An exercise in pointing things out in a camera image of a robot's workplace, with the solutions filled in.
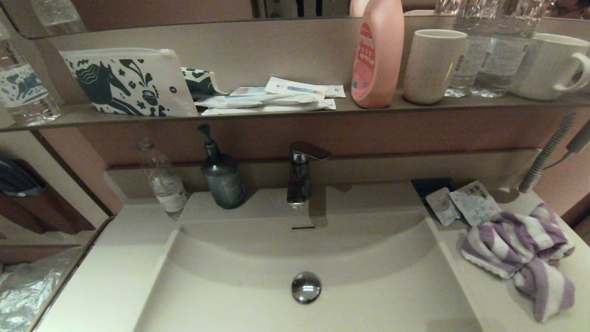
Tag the chrome sink faucet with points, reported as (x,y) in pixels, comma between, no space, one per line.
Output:
(298,180)

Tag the purple white striped towel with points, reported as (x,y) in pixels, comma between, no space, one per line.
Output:
(507,240)

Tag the flat white packet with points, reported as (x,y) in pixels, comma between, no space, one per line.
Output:
(276,109)

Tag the dark soap pump bottle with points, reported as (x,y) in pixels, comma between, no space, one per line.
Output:
(223,182)

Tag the white sachet blue print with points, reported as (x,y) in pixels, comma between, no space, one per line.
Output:
(295,87)

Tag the long white packet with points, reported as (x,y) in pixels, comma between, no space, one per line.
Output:
(244,101)

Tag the small white sachet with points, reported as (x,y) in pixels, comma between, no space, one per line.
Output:
(335,91)

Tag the white sachet pink print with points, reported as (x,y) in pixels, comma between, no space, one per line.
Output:
(246,91)

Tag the chrome drain stopper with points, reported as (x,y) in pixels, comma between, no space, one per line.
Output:
(306,287)

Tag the small patterned pouch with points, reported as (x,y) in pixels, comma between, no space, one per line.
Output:
(200,83)

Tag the empty clear plastic bottle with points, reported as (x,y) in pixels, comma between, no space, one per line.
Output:
(166,184)

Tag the pink lotion bottle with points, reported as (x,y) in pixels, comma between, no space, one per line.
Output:
(378,60)

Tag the dark blue tray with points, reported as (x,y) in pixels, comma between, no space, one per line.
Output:
(428,184)

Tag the small grey sachet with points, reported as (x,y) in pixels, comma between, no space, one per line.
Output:
(442,207)

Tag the beige cup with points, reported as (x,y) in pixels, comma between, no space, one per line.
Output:
(431,69)

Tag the white horse print pouch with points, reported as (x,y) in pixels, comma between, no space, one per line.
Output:
(133,83)

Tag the white printed sachet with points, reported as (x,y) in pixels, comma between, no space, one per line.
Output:
(474,203)

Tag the clear plastic water bottle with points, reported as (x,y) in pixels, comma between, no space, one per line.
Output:
(465,64)
(502,60)

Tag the white ribbed mug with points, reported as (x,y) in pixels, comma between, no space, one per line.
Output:
(544,69)

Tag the dark blue object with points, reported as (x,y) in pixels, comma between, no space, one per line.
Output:
(16,177)

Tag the water bottle blue deer label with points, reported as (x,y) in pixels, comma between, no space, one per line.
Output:
(23,87)

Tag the clear plastic bag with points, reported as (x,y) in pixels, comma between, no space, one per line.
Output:
(27,290)

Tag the wall mirror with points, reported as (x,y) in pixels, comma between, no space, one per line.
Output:
(161,9)

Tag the brown wall shelf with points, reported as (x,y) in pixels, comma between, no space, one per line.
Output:
(73,118)

